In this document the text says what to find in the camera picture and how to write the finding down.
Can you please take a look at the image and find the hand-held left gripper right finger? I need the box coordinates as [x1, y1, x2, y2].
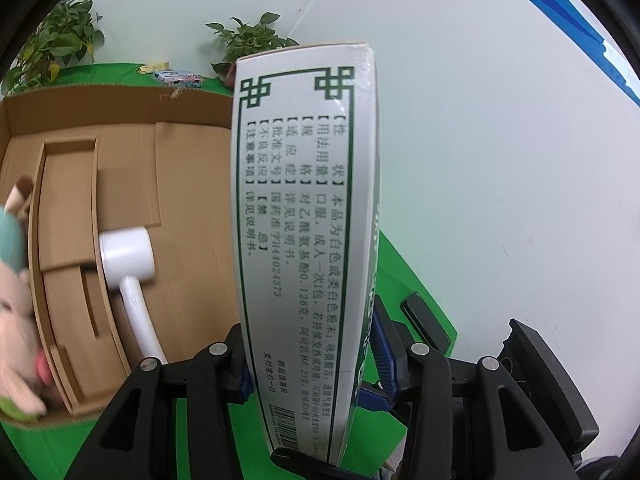
[370, 294, 581, 480]

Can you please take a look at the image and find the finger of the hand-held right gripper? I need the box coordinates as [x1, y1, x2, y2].
[357, 384, 401, 413]
[404, 294, 455, 356]

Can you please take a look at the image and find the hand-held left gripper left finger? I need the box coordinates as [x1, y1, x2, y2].
[65, 324, 273, 480]

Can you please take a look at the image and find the green and white medicine box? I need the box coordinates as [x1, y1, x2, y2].
[231, 40, 383, 466]

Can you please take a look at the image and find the white handheld lint remover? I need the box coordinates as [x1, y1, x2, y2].
[97, 226, 168, 366]

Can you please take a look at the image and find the large shallow cardboard box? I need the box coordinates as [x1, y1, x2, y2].
[0, 85, 241, 428]

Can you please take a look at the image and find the plush pig toy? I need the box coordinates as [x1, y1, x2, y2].
[0, 176, 51, 420]

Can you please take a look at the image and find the colourful printed packet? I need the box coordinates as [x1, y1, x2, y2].
[152, 69, 205, 90]

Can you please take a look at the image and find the potted plant in red pot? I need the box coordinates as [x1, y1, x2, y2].
[205, 11, 301, 88]

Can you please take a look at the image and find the leafy green potted plant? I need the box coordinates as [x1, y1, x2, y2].
[2, 0, 106, 96]

